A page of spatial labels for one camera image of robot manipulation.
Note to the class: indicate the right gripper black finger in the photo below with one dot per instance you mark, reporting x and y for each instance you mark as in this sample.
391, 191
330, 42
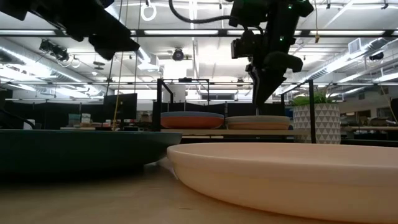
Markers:
266, 85
255, 87

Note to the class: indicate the stack of beige plates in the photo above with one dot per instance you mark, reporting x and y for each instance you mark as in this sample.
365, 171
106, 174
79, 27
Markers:
258, 119

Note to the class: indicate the small peach plate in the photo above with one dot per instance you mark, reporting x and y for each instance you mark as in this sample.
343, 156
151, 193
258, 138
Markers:
258, 126

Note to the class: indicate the blue plate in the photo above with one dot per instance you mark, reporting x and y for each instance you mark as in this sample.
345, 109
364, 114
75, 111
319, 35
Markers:
191, 114

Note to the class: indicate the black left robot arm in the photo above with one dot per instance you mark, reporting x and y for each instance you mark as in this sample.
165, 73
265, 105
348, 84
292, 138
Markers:
62, 15

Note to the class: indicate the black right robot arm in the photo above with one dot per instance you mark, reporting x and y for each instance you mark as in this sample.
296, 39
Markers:
280, 18

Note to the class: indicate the black partition panels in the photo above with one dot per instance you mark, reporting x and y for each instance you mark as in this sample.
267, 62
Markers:
241, 109

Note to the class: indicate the green plant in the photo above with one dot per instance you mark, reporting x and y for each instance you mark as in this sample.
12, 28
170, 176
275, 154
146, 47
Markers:
306, 100

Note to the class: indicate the overhead light bar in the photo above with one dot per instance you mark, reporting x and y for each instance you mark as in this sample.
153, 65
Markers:
306, 32

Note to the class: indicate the black computer monitor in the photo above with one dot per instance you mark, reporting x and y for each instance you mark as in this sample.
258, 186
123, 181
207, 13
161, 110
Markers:
126, 105

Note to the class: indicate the triangle pattern planter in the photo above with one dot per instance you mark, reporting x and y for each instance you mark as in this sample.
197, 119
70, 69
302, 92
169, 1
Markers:
323, 124

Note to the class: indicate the orange plate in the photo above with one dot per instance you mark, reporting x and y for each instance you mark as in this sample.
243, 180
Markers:
191, 123

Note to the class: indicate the white ceiling air vent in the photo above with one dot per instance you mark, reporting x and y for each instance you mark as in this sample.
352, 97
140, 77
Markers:
354, 45

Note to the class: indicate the brown cardboard box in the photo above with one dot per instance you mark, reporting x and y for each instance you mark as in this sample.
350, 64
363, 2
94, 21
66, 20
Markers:
145, 117

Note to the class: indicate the small white box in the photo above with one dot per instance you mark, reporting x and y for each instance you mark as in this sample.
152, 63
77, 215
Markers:
86, 119

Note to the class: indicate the teal box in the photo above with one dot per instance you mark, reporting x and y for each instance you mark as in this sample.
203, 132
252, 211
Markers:
74, 119

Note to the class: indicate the large peach plate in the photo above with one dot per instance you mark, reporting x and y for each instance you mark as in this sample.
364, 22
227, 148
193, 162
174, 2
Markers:
280, 177

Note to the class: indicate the black ceiling speaker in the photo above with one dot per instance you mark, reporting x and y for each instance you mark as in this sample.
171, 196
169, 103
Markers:
377, 56

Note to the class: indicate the wooden background desk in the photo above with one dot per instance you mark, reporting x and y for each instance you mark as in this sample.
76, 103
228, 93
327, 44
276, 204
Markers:
370, 127

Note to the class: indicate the dark green plate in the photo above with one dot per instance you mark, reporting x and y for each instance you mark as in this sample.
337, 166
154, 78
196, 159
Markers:
77, 149

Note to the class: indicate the white container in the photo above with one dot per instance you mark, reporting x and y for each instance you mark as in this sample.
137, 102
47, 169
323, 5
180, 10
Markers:
28, 124

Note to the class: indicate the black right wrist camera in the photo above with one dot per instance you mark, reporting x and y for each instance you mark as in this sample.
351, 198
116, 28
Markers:
242, 46

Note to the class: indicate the black frame wooden shelf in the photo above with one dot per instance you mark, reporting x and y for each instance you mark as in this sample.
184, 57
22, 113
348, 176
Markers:
236, 132

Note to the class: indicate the round black ceiling camera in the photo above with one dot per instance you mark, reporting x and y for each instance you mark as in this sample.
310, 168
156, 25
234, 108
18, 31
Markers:
178, 55

